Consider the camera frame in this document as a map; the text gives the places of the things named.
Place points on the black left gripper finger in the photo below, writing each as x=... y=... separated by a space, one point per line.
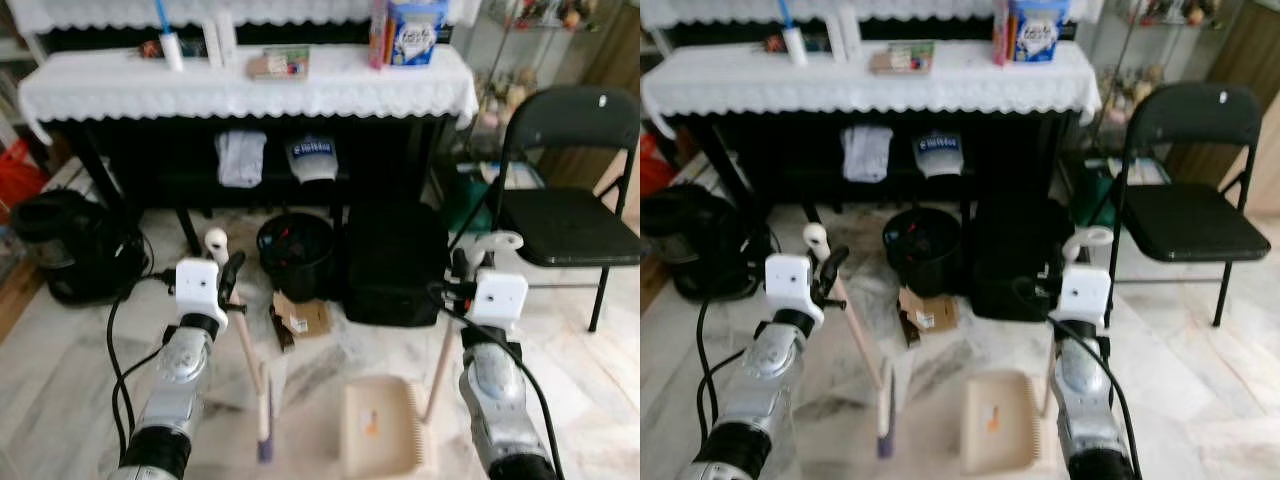
x=837 y=262
x=235 y=268

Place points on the beige broom with purple bristles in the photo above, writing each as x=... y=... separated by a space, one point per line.
x=215 y=240
x=817 y=237

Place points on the brown cardboard piece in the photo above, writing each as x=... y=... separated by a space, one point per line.
x=308 y=318
x=935 y=312

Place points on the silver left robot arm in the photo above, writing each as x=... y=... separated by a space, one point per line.
x=765 y=375
x=180 y=370

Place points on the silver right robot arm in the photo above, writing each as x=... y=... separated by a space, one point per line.
x=1083 y=385
x=495 y=385

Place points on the black fabric bag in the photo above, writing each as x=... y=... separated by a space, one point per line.
x=395 y=260
x=1015 y=250

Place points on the black round bin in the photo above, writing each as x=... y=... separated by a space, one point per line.
x=922 y=250
x=295 y=255

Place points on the green bag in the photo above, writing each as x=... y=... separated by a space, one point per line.
x=468 y=200
x=1092 y=195

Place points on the grey folded cloth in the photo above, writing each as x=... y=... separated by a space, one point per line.
x=241 y=158
x=867 y=153

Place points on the black piano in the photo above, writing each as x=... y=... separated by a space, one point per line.
x=780 y=160
x=150 y=160

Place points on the black folding chair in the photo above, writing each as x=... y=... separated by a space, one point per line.
x=565 y=225
x=1190 y=220

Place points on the white lace tablecloth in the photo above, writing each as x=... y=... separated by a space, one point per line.
x=860 y=88
x=240 y=90

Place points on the red plastic bag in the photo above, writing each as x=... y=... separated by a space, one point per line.
x=18 y=175
x=655 y=165

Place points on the green illustrated book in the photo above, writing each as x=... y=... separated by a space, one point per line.
x=903 y=58
x=280 y=64

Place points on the tall white box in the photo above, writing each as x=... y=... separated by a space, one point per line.
x=852 y=35
x=211 y=42
x=229 y=40
x=835 y=38

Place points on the dark patterned pouch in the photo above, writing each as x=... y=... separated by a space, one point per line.
x=777 y=44
x=152 y=48

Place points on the glass display cabinet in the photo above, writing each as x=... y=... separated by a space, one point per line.
x=1140 y=60
x=520 y=60

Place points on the blue biscuit tin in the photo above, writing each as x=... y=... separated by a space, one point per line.
x=1040 y=32
x=418 y=35

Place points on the pink snack packet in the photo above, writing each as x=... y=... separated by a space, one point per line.
x=1002 y=32
x=378 y=35

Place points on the brown wooden cabinet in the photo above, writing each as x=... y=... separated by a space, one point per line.
x=615 y=50
x=1250 y=60

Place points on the white bookshelf with books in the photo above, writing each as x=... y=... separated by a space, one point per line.
x=12 y=60

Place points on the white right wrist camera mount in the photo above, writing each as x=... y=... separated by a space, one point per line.
x=498 y=298
x=1084 y=295

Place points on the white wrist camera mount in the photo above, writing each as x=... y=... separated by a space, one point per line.
x=1084 y=295
x=498 y=298
x=788 y=283
x=198 y=285

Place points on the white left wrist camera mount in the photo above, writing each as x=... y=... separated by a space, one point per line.
x=788 y=283
x=198 y=285

